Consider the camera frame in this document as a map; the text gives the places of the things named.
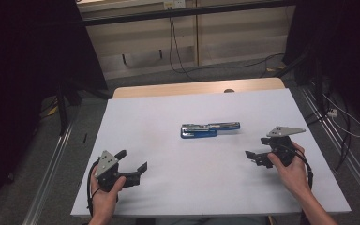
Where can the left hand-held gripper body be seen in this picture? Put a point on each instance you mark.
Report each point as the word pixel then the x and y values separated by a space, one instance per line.
pixel 106 164

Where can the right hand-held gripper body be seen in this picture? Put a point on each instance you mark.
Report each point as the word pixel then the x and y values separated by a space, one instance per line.
pixel 282 146

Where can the blue stapler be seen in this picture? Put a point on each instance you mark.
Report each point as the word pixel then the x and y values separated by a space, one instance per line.
pixel 200 134

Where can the person's right hand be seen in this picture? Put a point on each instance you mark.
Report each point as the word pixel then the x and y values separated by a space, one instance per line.
pixel 293 178

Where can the person's left hand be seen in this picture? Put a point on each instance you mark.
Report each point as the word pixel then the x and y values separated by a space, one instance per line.
pixel 104 204

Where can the white table cover sheet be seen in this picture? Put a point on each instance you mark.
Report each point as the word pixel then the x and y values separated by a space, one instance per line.
pixel 168 187

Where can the white power adapter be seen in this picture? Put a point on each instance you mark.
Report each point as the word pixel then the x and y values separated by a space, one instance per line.
pixel 332 112

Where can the black metal stand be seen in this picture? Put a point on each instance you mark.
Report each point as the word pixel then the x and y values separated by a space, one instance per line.
pixel 63 115
pixel 318 90

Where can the black curtain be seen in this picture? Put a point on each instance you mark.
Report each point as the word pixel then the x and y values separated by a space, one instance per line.
pixel 18 78
pixel 340 47

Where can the black metal bar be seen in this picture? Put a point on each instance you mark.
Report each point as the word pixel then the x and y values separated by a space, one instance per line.
pixel 137 18

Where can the aluminium floor rail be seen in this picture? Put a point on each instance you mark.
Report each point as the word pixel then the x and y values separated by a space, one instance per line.
pixel 48 178
pixel 350 159

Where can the white wall socket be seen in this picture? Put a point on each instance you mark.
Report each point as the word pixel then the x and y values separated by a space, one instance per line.
pixel 175 4

